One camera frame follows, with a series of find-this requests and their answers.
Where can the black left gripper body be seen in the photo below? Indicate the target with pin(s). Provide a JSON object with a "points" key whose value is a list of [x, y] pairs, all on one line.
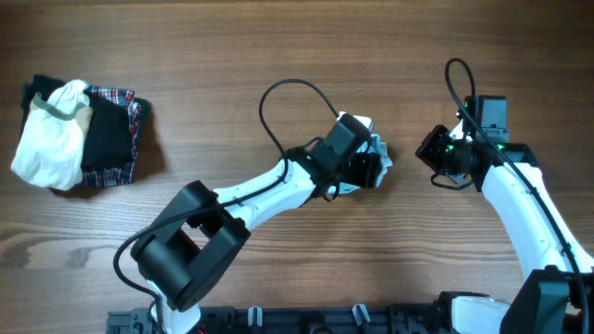
{"points": [[358, 170]]}

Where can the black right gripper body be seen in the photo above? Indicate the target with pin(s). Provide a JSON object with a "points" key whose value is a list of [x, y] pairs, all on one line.
{"points": [[442, 153]]}

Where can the light blue striped garment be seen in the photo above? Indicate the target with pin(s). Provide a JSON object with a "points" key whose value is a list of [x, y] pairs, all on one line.
{"points": [[366, 169]]}

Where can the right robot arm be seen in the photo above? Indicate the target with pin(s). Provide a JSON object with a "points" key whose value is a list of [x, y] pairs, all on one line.
{"points": [[557, 291]]}

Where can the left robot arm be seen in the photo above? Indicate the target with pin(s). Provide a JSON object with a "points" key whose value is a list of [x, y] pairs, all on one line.
{"points": [[201, 231]]}

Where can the black folded garment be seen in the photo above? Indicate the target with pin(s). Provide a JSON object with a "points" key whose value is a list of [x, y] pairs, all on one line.
{"points": [[108, 143]]}

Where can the red plaid folded garment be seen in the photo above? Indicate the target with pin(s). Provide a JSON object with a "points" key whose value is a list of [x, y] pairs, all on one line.
{"points": [[107, 177]]}

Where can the white folded garment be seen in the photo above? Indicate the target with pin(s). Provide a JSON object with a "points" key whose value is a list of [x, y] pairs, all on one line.
{"points": [[51, 147]]}

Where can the dark green folded garment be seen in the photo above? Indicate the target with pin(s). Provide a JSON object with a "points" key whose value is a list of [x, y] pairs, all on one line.
{"points": [[136, 107]]}

